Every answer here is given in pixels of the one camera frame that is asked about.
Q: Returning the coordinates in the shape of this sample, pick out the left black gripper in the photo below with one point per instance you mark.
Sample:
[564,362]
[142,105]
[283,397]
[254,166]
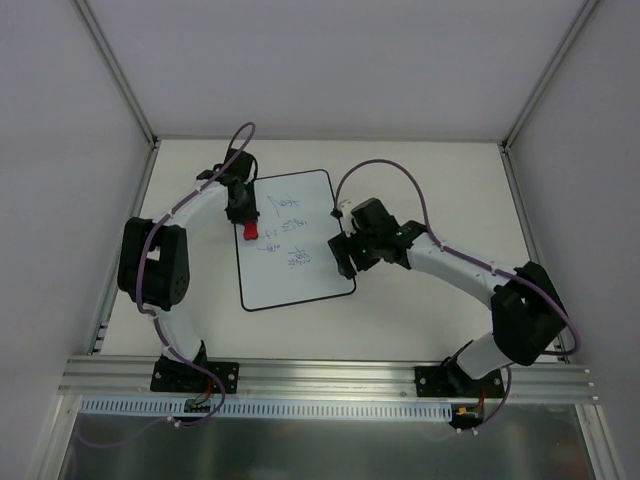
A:
[244,213]

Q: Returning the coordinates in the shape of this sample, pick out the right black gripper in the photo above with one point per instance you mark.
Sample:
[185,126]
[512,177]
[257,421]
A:
[345,248]

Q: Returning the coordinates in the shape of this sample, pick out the red whiteboard eraser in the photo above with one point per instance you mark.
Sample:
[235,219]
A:
[250,233]

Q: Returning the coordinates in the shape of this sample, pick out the white whiteboard black frame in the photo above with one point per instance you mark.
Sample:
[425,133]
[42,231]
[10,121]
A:
[290,262]

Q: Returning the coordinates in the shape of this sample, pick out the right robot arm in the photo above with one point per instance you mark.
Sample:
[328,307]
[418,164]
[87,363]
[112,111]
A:
[526,312]

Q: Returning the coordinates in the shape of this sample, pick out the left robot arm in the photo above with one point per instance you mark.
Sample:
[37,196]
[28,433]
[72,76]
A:
[154,267]

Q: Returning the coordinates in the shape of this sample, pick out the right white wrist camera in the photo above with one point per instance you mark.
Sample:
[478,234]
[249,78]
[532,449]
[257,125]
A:
[342,210]

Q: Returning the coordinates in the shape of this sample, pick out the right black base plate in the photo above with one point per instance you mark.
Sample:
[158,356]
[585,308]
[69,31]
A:
[442,382]

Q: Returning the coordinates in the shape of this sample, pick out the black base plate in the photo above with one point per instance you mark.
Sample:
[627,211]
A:
[225,377]
[442,382]

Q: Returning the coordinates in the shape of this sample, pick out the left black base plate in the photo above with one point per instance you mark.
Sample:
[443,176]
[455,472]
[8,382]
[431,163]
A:
[225,377]

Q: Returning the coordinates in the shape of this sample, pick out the white slotted cable duct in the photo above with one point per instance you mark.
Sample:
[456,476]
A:
[270,409]

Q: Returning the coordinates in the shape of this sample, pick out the aluminium mounting rail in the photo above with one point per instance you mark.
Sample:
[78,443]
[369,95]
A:
[541,383]

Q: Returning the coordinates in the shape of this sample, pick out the left aluminium frame post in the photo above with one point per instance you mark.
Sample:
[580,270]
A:
[107,55]

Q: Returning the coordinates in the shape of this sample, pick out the aluminium frame post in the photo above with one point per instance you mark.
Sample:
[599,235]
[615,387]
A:
[559,55]
[107,55]

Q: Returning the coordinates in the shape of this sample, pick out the right aluminium frame post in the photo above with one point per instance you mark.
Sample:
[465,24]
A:
[559,55]

